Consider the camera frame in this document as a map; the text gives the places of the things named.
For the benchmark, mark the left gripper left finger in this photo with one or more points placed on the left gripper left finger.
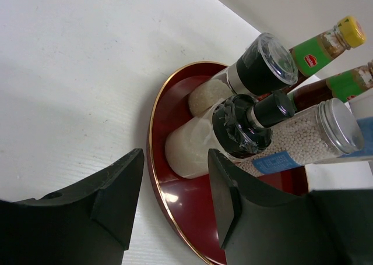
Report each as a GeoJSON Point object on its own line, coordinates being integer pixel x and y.
{"type": "Point", "coordinates": [88, 222]}

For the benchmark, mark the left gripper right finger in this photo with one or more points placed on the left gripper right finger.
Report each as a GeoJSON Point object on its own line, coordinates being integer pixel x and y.
{"type": "Point", "coordinates": [259, 224]}

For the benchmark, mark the dark-cap grinder jar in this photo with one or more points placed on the dark-cap grinder jar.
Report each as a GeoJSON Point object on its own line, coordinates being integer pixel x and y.
{"type": "Point", "coordinates": [265, 66]}
{"type": "Point", "coordinates": [239, 127]}

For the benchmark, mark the silver-lid spice jar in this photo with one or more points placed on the silver-lid spice jar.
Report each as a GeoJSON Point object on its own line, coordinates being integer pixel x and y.
{"type": "Point", "coordinates": [361, 108]}
{"type": "Point", "coordinates": [324, 131]}

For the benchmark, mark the sauce bottle yellow cap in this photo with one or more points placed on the sauce bottle yellow cap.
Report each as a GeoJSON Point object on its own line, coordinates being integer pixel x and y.
{"type": "Point", "coordinates": [343, 86]}
{"type": "Point", "coordinates": [315, 53]}

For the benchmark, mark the red round tray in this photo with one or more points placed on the red round tray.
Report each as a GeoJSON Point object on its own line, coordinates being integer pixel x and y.
{"type": "Point", "coordinates": [186, 203]}

